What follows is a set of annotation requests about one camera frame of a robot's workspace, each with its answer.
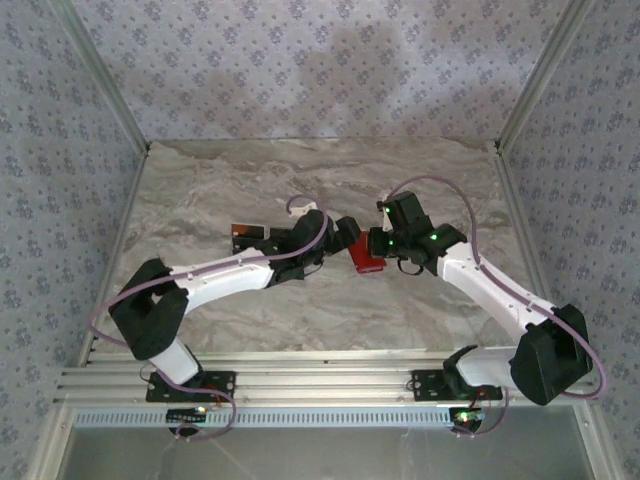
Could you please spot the red leather card holder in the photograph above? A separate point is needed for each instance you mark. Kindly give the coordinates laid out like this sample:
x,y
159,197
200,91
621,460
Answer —
x,y
365,260

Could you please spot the clear acrylic card stand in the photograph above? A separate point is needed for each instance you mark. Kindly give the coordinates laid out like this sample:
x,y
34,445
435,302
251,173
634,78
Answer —
x,y
255,235

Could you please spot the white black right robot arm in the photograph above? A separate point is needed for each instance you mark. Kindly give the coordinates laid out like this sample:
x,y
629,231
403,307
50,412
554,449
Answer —
x,y
490,295

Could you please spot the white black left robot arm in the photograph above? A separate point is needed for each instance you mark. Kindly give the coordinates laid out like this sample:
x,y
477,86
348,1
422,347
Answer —
x,y
225,277

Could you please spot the small circuit board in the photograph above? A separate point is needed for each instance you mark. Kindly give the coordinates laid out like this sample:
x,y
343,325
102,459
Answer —
x,y
185,415
467,417

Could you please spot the grey metal panel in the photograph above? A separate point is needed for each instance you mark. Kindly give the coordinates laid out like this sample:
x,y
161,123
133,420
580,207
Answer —
x,y
325,455

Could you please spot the aluminium side rail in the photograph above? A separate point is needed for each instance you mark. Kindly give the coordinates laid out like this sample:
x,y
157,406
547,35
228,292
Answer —
x,y
531,250
117,250

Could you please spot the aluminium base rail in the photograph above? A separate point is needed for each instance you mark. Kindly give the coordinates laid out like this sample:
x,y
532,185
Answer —
x,y
325,380

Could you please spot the aluminium frame post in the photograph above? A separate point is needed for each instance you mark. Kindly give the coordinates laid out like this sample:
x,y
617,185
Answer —
x,y
50,445
597,445
103,75
541,75

